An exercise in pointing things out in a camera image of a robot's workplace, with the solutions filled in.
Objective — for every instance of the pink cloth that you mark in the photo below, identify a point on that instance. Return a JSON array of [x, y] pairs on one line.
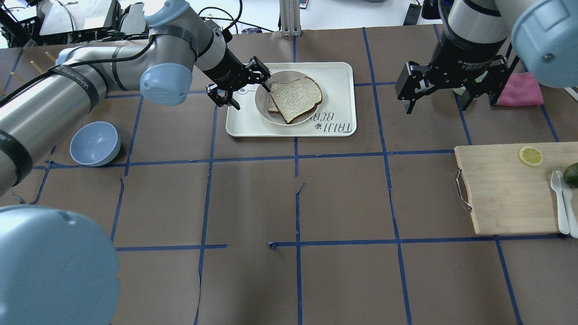
[[521, 90]]

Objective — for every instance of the wooden dish rack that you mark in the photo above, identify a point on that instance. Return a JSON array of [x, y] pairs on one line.
[[31, 64]]

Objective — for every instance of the white plastic fork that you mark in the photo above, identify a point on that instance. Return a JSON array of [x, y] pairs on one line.
[[562, 220]]

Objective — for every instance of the green avocado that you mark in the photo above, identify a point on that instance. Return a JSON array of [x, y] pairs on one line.
[[570, 176]]

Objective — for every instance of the lemon slice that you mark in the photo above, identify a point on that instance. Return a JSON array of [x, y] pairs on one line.
[[531, 156]]

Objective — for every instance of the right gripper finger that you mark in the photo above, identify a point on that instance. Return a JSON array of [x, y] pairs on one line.
[[416, 81], [493, 83]]

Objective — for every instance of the bread slice under egg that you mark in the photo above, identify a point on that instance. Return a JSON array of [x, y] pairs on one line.
[[275, 104]]

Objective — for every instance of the bread slice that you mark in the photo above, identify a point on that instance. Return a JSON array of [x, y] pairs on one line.
[[275, 104], [302, 96]]

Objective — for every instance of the white plastic spoon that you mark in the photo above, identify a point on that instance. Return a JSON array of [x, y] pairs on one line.
[[567, 197]]

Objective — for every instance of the wooden cutting board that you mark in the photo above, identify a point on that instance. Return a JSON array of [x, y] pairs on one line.
[[508, 197]]

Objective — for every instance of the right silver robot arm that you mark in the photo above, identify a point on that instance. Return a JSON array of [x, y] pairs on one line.
[[482, 42]]

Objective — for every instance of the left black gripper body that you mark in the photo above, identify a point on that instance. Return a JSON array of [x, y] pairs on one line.
[[224, 67]]

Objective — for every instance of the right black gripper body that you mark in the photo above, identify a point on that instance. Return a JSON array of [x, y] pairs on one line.
[[467, 52]]

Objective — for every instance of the cream round plate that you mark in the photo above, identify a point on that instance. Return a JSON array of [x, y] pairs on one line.
[[261, 97]]

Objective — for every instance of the blue bowl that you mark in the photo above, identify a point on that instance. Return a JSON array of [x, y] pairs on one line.
[[96, 144]]

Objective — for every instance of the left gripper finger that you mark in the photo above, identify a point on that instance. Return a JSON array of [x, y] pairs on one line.
[[221, 97], [258, 73]]

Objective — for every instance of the aluminium frame post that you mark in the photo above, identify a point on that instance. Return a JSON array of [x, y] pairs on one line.
[[290, 18]]

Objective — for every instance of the cream bear tray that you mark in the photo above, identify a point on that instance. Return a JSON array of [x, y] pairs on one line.
[[335, 117]]

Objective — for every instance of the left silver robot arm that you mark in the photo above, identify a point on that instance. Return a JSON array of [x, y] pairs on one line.
[[59, 267]]

